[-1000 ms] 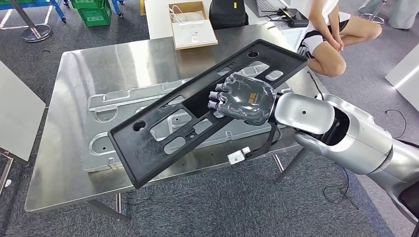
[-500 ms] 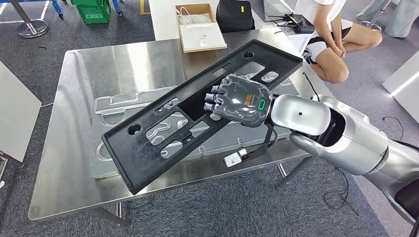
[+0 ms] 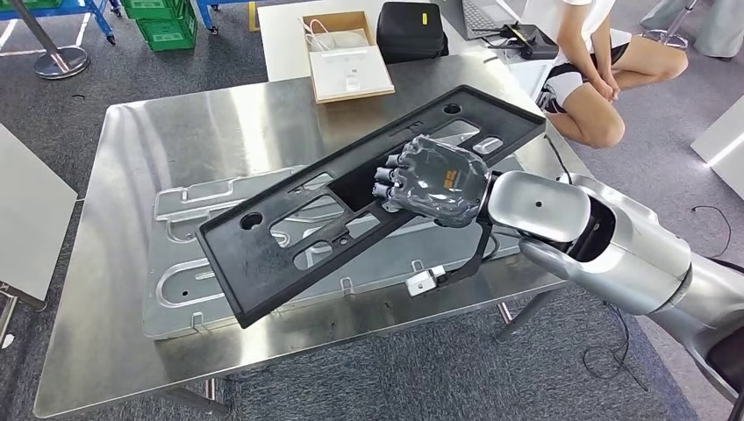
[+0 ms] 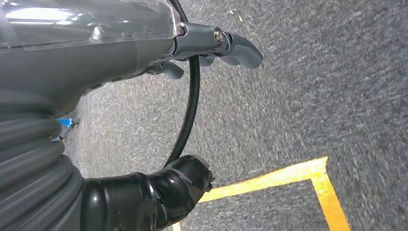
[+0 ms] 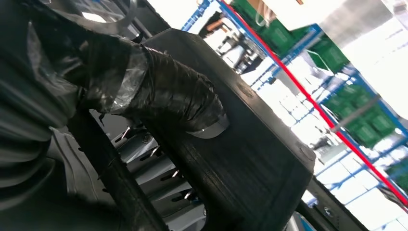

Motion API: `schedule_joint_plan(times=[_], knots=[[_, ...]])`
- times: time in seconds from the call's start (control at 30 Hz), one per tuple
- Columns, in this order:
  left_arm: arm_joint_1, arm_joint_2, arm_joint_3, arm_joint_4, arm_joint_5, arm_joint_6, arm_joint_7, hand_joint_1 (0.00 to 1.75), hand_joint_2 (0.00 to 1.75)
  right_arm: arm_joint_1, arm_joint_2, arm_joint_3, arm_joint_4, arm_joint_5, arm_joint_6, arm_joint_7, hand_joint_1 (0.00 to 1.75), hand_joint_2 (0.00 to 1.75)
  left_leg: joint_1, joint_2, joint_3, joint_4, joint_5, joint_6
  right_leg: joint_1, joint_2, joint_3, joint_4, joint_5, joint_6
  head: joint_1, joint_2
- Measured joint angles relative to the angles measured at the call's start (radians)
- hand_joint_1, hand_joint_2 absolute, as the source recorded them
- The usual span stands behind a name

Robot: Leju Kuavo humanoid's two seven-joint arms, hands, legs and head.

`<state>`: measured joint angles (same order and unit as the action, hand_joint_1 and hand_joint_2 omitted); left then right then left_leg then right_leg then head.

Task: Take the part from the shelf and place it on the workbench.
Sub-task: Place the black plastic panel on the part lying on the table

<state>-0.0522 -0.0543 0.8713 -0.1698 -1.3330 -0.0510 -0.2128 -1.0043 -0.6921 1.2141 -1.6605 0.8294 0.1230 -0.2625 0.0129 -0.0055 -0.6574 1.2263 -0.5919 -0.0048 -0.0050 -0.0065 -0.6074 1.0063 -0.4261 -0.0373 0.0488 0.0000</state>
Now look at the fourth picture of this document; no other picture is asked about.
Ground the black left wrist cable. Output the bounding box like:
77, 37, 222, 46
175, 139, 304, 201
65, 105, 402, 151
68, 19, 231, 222
161, 0, 201, 169

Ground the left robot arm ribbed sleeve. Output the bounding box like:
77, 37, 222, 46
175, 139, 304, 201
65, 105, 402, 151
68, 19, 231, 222
0, 108, 84, 231

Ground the yellow floor tape marking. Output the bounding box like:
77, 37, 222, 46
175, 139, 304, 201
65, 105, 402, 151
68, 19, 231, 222
172, 156, 351, 231

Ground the blue wheeled rack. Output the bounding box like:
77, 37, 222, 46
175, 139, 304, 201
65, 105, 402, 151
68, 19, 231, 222
52, 118, 79, 143

